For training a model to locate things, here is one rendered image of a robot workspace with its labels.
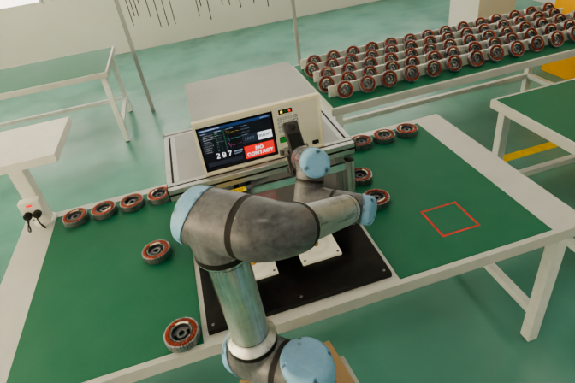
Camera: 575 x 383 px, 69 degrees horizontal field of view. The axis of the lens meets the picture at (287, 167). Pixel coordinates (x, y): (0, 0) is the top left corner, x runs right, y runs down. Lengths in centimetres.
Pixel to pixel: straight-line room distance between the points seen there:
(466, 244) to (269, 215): 109
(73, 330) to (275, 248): 111
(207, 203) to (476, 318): 188
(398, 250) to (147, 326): 92
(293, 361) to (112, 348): 75
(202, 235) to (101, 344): 92
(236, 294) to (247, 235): 21
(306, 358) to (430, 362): 131
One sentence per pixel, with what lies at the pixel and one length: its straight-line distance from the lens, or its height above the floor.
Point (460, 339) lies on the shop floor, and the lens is 233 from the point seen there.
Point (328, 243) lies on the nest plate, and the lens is 160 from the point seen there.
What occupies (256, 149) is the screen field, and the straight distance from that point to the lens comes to 145.
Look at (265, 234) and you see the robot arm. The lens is 69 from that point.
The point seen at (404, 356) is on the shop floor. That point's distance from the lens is 224.
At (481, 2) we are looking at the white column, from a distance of 506.
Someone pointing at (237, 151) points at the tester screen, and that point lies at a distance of 144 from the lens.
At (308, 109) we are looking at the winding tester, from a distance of 144.
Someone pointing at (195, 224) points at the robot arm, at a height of 144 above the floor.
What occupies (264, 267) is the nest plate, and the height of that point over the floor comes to 78.
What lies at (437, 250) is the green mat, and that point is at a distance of 163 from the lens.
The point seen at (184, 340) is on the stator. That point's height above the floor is 78.
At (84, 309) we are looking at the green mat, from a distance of 174.
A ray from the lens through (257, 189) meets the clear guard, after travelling 144.
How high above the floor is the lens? 189
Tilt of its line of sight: 33 degrees down
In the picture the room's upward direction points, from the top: 9 degrees counter-clockwise
